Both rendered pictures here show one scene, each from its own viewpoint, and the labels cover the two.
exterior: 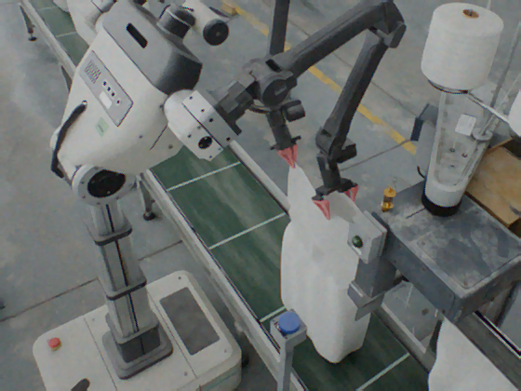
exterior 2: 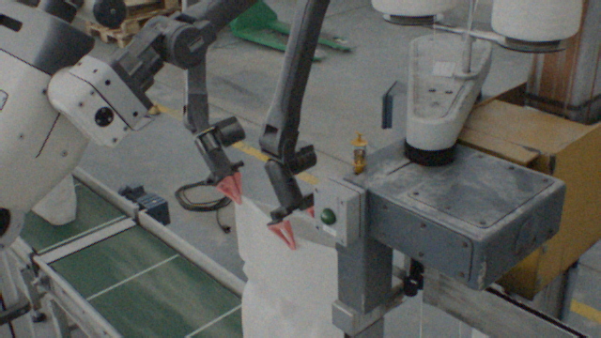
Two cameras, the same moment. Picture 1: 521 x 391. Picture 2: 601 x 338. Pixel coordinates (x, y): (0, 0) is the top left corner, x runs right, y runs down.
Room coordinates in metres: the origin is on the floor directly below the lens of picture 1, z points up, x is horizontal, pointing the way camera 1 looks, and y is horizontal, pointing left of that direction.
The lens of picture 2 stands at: (-0.11, -0.05, 1.86)
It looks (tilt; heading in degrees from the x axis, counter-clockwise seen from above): 27 degrees down; 0
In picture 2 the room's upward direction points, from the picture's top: 2 degrees counter-clockwise
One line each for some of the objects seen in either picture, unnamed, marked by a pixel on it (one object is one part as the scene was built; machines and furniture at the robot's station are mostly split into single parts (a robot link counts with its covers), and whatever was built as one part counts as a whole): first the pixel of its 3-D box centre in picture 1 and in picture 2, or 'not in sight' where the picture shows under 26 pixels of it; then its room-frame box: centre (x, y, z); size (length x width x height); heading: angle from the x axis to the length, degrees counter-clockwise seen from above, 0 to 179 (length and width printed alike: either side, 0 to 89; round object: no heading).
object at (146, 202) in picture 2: not in sight; (138, 203); (2.50, 0.68, 0.35); 0.30 x 0.15 x 0.15; 41
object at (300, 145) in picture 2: (337, 146); (289, 151); (1.26, -0.03, 1.19); 0.11 x 0.09 x 0.12; 132
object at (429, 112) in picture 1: (427, 128); (401, 111); (1.33, -0.30, 1.25); 0.10 x 0.08 x 0.12; 156
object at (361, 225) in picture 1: (366, 236); (339, 210); (0.82, -0.12, 1.29); 0.08 x 0.05 x 0.09; 41
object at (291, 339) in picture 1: (288, 330); not in sight; (0.86, 0.05, 0.81); 0.08 x 0.08 x 0.06; 41
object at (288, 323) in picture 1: (288, 323); not in sight; (0.86, 0.05, 0.84); 0.06 x 0.06 x 0.02
